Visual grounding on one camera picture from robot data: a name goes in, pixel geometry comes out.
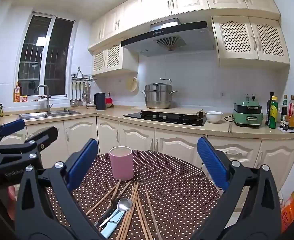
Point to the brown polka dot tablecloth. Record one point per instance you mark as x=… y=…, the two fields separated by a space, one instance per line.
x=174 y=192

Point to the small dark bottle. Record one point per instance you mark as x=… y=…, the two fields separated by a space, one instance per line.
x=285 y=126

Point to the small green jar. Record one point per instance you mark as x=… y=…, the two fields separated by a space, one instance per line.
x=0 y=110

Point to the hanging metal ladle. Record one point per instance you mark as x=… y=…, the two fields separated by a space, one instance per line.
x=73 y=102

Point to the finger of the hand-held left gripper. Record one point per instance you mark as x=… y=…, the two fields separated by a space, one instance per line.
x=13 y=126
x=44 y=136

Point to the stainless steel sink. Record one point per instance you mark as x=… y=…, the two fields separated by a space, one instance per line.
x=46 y=115

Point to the large lattice door cabinet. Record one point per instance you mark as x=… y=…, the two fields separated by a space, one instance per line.
x=249 y=40

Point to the green electric multicooker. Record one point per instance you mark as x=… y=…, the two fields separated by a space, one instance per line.
x=248 y=113

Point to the beige cutting board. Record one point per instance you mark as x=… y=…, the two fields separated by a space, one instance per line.
x=177 y=111

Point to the small red jar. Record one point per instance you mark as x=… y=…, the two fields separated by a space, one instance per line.
x=24 y=98

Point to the black electric kettle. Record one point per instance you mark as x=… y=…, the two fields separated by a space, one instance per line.
x=100 y=101

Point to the dark soy sauce bottle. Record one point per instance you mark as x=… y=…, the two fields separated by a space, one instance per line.
x=284 y=110

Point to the kitchen window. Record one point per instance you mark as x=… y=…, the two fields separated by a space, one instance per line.
x=46 y=55

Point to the orange bottle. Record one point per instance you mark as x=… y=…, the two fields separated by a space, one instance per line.
x=17 y=92

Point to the hanging metal spatula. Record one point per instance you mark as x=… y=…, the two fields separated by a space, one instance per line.
x=80 y=102

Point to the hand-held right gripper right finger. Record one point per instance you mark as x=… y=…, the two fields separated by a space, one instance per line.
x=212 y=162

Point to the wall utensil rack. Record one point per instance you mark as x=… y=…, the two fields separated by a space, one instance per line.
x=83 y=76

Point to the metal faucet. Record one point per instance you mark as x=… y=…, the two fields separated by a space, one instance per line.
x=46 y=97

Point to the orange bag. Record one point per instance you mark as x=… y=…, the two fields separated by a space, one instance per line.
x=289 y=212

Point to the round bamboo lid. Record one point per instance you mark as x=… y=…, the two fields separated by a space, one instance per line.
x=132 y=83

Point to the range hood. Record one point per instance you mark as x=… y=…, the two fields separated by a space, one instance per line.
x=167 y=38

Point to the person's left hand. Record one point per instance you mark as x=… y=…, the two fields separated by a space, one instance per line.
x=11 y=200

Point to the bunch of wooden chopsticks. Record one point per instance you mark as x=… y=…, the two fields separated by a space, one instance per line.
x=136 y=192

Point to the small white bowl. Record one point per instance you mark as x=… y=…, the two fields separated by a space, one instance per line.
x=90 y=105

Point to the red container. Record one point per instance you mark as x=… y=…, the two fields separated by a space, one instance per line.
x=108 y=101

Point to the large white bowl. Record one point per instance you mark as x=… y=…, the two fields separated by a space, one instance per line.
x=213 y=116

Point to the red label sauce bottle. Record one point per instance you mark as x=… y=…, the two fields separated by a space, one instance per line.
x=292 y=110

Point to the small lattice door cabinet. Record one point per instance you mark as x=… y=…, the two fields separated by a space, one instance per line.
x=109 y=57

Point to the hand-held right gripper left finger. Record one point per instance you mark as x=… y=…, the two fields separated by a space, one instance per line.
x=83 y=165

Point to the dark olive oil bottle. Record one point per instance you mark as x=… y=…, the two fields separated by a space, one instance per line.
x=269 y=105

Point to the metal spoon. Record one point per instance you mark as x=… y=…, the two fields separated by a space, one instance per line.
x=125 y=203

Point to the stainless steel steamer pot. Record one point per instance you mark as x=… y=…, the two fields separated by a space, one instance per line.
x=158 y=96

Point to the pink cup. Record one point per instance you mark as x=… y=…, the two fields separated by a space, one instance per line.
x=121 y=163

